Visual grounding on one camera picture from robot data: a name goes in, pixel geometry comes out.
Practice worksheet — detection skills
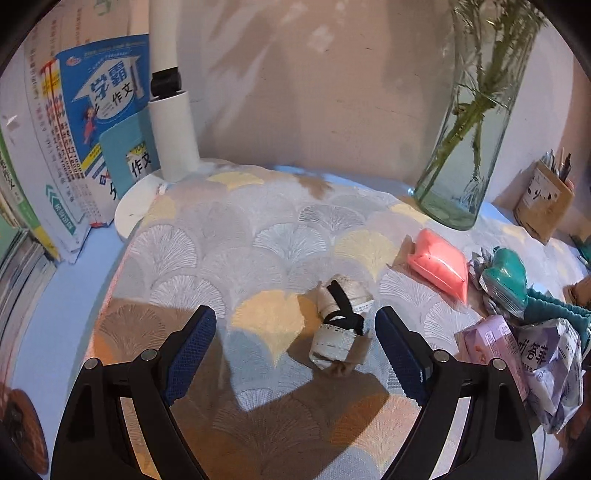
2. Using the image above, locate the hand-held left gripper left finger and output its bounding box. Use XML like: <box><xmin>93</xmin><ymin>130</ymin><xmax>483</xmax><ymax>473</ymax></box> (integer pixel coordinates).
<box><xmin>51</xmin><ymin>305</ymin><xmax>218</xmax><ymax>480</ymax></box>

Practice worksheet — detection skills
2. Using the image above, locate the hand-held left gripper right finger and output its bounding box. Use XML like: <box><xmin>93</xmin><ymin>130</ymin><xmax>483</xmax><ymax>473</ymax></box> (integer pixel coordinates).
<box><xmin>375</xmin><ymin>305</ymin><xmax>539</xmax><ymax>480</ymax></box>

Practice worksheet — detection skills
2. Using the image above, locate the beige cloth black band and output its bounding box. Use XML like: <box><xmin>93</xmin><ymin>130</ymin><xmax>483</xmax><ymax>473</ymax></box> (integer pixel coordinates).
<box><xmin>307</xmin><ymin>276</ymin><xmax>375</xmax><ymax>377</ymax></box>

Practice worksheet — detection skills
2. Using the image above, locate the purple tissue packet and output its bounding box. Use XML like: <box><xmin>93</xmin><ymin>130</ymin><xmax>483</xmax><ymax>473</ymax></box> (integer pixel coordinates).
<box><xmin>457</xmin><ymin>315</ymin><xmax>529</xmax><ymax>402</ymax></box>

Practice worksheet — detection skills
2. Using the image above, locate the pink pouch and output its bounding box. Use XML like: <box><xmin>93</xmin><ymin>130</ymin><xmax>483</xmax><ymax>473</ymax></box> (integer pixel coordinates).
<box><xmin>407</xmin><ymin>228</ymin><xmax>469</xmax><ymax>304</ymax></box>

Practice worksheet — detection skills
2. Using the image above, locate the teal heart-shaped pouch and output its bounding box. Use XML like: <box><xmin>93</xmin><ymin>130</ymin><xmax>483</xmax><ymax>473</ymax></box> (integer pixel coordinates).
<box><xmin>468</xmin><ymin>247</ymin><xmax>529</xmax><ymax>319</ymax></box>

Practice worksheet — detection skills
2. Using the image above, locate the white purple printed packet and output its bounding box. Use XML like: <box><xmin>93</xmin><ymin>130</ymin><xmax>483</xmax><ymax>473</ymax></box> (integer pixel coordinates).
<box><xmin>515</xmin><ymin>318</ymin><xmax>585</xmax><ymax>435</ymax></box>

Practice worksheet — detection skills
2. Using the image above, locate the fan-patterned table mat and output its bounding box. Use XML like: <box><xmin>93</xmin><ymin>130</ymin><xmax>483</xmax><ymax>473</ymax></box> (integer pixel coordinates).
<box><xmin>90</xmin><ymin>159</ymin><xmax>591</xmax><ymax>480</ymax></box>

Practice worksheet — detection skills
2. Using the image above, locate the round wooden disc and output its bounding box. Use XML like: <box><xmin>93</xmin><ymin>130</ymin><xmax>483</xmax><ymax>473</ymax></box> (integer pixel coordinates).
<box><xmin>0</xmin><ymin>388</ymin><xmax>49</xmax><ymax>476</ymax></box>

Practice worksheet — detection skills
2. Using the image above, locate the stack of flat books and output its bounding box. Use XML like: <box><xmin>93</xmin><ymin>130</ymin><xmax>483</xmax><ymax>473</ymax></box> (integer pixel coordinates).
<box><xmin>0</xmin><ymin>212</ymin><xmax>58</xmax><ymax>333</ymax></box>

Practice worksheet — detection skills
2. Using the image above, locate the cardboard pen holder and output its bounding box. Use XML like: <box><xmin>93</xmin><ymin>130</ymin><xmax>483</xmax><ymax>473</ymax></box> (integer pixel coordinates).
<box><xmin>513</xmin><ymin>159</ymin><xmax>575</xmax><ymax>245</ymax></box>

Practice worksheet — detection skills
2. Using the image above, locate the small teal booklet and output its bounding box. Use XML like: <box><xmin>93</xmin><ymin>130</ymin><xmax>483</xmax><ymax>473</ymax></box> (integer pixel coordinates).
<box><xmin>99</xmin><ymin>111</ymin><xmax>162</xmax><ymax>188</ymax></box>

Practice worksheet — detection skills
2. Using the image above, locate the white desk lamp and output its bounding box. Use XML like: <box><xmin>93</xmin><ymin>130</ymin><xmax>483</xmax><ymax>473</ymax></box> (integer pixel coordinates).
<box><xmin>115</xmin><ymin>0</ymin><xmax>200</xmax><ymax>241</ymax></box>

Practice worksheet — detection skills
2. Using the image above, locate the bunch of pens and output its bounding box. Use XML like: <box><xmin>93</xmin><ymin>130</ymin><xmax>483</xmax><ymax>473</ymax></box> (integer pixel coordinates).
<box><xmin>540</xmin><ymin>148</ymin><xmax>575</xmax><ymax>183</ymax></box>

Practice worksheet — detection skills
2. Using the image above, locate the row of upright books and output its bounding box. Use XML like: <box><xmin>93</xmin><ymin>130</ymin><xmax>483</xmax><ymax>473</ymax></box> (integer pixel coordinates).
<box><xmin>0</xmin><ymin>0</ymin><xmax>153</xmax><ymax>266</ymax></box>

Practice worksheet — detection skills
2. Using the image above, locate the blue cover book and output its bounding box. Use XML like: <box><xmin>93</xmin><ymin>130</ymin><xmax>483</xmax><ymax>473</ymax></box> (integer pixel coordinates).
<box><xmin>55</xmin><ymin>33</ymin><xmax>155</xmax><ymax>222</ymax></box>

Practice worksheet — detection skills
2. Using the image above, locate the glass vase with flowers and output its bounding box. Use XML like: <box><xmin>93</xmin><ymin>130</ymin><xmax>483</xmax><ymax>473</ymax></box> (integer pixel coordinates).
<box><xmin>434</xmin><ymin>0</ymin><xmax>550</xmax><ymax>213</ymax></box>

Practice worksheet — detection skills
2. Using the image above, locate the teal drawstring bag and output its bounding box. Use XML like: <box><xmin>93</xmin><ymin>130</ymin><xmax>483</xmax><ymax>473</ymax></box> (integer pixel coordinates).
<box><xmin>524</xmin><ymin>286</ymin><xmax>591</xmax><ymax>370</ymax></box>

